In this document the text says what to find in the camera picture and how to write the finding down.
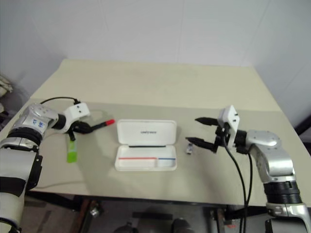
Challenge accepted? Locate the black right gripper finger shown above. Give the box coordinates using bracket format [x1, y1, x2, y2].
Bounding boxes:
[194, 116, 220, 127]
[185, 136, 217, 153]

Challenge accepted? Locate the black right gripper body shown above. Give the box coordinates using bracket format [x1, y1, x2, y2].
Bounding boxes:
[212, 121, 231, 154]

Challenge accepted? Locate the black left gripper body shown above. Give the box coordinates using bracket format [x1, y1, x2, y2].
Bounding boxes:
[70, 122, 83, 134]

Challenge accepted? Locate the black marker with red cap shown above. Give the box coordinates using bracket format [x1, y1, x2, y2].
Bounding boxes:
[89, 119, 115, 131]

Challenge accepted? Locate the green marker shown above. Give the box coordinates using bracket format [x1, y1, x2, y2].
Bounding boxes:
[66, 139, 79, 164]

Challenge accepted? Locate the white open pencil case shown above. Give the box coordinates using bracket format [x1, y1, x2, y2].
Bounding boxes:
[114, 118, 178, 172]

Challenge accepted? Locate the white crumpled cloth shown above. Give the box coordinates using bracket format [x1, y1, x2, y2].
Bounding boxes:
[0, 74, 14, 99]

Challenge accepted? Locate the dark rounded shape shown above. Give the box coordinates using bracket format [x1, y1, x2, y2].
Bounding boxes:
[171, 217, 194, 233]

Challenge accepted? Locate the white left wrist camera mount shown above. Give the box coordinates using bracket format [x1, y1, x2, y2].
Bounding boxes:
[64, 102, 91, 134]

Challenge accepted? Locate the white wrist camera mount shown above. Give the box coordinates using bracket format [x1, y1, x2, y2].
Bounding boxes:
[64, 102, 91, 134]
[216, 104, 242, 149]

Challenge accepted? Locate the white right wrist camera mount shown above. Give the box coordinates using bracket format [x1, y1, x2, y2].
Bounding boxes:
[216, 104, 242, 149]

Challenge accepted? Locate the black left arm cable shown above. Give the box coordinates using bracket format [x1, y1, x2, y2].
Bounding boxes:
[39, 97, 82, 106]

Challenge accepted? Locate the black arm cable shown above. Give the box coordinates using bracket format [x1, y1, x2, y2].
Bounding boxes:
[222, 135, 247, 233]
[39, 97, 82, 106]
[236, 145, 255, 220]

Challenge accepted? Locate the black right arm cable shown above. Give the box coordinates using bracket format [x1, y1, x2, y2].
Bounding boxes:
[236, 145, 255, 220]
[222, 135, 247, 233]

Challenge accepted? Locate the black table frame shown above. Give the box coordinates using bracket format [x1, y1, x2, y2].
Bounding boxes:
[25, 190, 268, 233]

